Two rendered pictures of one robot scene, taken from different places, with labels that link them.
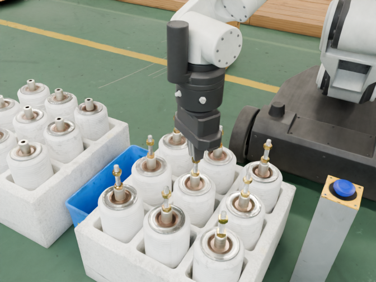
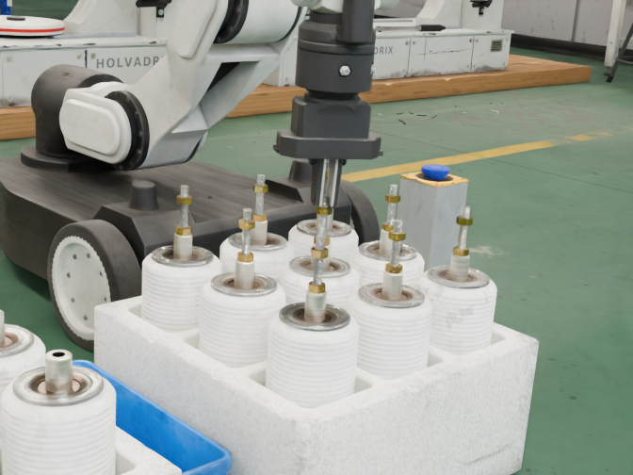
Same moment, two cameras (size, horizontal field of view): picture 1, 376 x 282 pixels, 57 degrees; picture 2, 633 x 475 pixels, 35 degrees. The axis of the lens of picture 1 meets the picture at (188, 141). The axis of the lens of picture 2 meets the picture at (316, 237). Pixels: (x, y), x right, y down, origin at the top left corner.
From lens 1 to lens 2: 1.12 m
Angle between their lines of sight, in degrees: 66
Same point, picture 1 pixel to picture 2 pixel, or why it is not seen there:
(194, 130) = (358, 131)
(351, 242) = not seen: hidden behind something
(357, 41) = (266, 17)
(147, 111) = not seen: outside the picture
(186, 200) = (349, 284)
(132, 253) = (399, 383)
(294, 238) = not seen: hidden behind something
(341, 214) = (456, 199)
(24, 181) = (108, 456)
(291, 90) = (50, 195)
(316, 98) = (103, 190)
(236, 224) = (418, 268)
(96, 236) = (340, 407)
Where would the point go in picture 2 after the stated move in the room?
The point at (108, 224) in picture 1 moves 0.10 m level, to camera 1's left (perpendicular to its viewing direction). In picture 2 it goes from (346, 366) to (315, 405)
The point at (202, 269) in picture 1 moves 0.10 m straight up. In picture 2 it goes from (480, 313) to (491, 231)
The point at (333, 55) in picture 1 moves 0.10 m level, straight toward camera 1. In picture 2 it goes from (215, 57) to (260, 67)
